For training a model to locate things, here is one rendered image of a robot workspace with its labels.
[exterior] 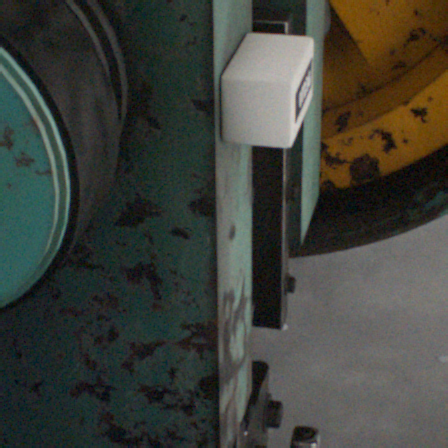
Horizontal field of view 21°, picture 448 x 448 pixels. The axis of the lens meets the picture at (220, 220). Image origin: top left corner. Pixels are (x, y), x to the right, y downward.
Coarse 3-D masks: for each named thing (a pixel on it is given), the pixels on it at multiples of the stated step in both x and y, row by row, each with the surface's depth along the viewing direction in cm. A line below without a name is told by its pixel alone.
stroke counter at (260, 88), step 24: (240, 48) 68; (264, 48) 68; (288, 48) 67; (312, 48) 69; (240, 72) 65; (264, 72) 65; (288, 72) 64; (312, 72) 70; (240, 96) 64; (264, 96) 64; (288, 96) 64; (240, 120) 65; (264, 120) 65; (288, 120) 64; (264, 144) 65; (288, 144) 65
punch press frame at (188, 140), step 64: (64, 0) 61; (128, 0) 62; (192, 0) 61; (256, 0) 92; (320, 0) 98; (128, 64) 64; (192, 64) 63; (320, 64) 102; (128, 128) 66; (192, 128) 65; (320, 128) 106; (128, 192) 68; (192, 192) 67; (128, 256) 70; (192, 256) 69; (0, 320) 75; (64, 320) 73; (128, 320) 72; (192, 320) 71; (0, 384) 77; (64, 384) 76; (128, 384) 75; (192, 384) 74
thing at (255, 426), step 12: (252, 360) 102; (252, 372) 101; (264, 372) 101; (252, 384) 99; (264, 384) 100; (252, 396) 98; (264, 396) 101; (264, 408) 101; (276, 408) 101; (252, 420) 96; (264, 420) 101; (276, 420) 101; (252, 432) 96; (264, 432) 102; (252, 444) 96; (264, 444) 103
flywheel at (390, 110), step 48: (336, 0) 118; (384, 0) 117; (432, 0) 116; (336, 48) 121; (384, 48) 119; (432, 48) 118; (336, 96) 123; (384, 96) 120; (432, 96) 117; (336, 144) 122; (384, 144) 121; (432, 144) 119
